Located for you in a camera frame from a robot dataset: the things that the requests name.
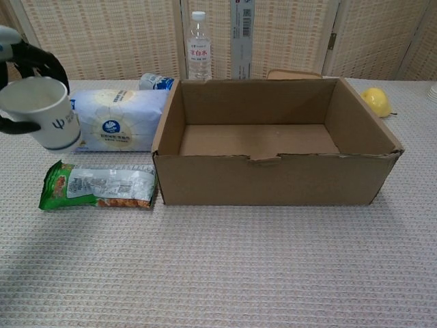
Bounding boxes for blue white drink can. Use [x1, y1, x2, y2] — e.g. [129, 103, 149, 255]
[138, 72, 177, 92]

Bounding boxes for clear plastic water bottle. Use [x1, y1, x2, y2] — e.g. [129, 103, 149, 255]
[186, 10, 213, 83]

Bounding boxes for brown paper bowl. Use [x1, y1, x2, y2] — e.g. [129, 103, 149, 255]
[266, 68, 324, 80]

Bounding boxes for left robot hand black fingertips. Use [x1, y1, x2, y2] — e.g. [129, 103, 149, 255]
[0, 25, 71, 136]

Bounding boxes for white paper cup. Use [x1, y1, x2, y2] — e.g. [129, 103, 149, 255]
[0, 75, 83, 152]

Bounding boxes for light blue tissue pack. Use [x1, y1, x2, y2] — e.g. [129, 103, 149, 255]
[70, 87, 171, 153]

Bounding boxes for brown cardboard box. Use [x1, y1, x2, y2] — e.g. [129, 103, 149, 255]
[151, 77, 406, 206]

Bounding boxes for yellow pear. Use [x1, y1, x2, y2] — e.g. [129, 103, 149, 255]
[361, 87, 399, 119]

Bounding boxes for white woven tablecloth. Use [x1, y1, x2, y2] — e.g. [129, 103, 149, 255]
[0, 77, 437, 328]

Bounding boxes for green snack packet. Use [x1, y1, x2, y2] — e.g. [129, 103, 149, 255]
[38, 160, 158, 211]

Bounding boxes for beige woven folding screen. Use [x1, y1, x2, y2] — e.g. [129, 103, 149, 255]
[0, 0, 437, 85]

